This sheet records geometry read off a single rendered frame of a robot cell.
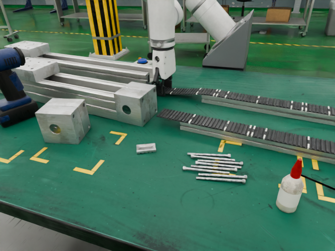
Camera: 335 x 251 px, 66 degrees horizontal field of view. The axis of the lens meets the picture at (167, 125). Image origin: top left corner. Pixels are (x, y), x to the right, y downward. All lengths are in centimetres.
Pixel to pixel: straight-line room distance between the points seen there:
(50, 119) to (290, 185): 58
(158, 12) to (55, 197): 59
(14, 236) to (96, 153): 76
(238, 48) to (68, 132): 81
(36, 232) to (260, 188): 102
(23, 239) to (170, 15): 108
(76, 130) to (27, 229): 73
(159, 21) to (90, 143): 43
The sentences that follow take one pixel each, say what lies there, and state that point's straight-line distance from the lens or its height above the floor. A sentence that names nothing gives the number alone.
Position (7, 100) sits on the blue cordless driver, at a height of 85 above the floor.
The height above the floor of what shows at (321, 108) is 81.
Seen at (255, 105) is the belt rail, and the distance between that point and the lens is 86.
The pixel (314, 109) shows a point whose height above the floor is 81.
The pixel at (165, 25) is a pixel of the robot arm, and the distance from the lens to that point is 86.
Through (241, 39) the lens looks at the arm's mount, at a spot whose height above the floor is 91.
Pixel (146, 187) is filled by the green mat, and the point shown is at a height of 78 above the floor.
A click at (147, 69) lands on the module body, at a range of 100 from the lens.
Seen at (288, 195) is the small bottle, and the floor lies 83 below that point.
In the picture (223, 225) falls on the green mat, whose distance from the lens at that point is 52.
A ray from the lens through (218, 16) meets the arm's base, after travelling 128.
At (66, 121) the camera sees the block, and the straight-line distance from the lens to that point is 72.
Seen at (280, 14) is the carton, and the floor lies 35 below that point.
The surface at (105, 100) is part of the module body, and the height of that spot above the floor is 84.
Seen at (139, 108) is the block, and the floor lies 84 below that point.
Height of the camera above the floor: 119
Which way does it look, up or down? 32 degrees down
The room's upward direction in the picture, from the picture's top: 2 degrees counter-clockwise
